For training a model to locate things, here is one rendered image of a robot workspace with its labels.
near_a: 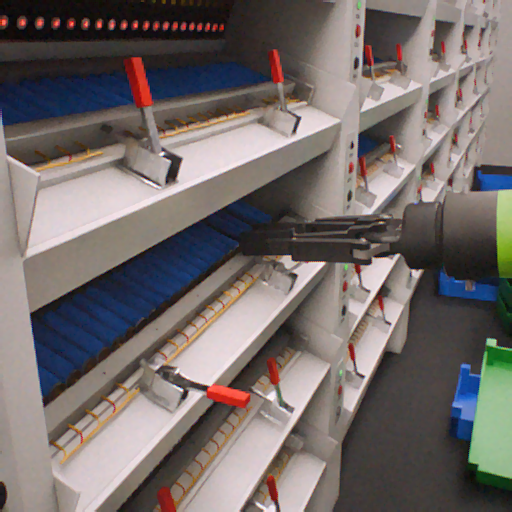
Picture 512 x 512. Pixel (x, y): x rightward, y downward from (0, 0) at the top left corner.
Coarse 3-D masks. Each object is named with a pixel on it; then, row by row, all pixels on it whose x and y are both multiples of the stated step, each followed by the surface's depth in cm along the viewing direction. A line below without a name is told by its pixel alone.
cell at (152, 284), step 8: (128, 264) 65; (120, 272) 64; (128, 272) 64; (136, 272) 64; (136, 280) 63; (144, 280) 63; (152, 280) 63; (152, 288) 63; (160, 288) 63; (168, 288) 63; (168, 296) 63
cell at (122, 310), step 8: (88, 288) 59; (96, 288) 59; (88, 296) 58; (96, 296) 58; (104, 296) 58; (112, 296) 59; (104, 304) 58; (112, 304) 58; (120, 304) 58; (112, 312) 58; (120, 312) 58; (128, 312) 58; (136, 312) 58; (128, 320) 57; (136, 320) 57
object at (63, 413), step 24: (288, 216) 89; (240, 264) 72; (216, 288) 66; (168, 312) 59; (192, 312) 61; (144, 336) 55; (168, 336) 58; (120, 360) 51; (168, 360) 55; (96, 384) 48; (120, 384) 50; (48, 408) 44; (72, 408) 45; (120, 408) 48; (48, 432) 42
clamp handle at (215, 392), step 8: (176, 376) 51; (176, 384) 51; (184, 384) 51; (192, 384) 51; (200, 384) 51; (200, 392) 50; (208, 392) 50; (216, 392) 50; (224, 392) 50; (232, 392) 50; (240, 392) 50; (216, 400) 50; (224, 400) 49; (232, 400) 49; (240, 400) 49; (248, 400) 49
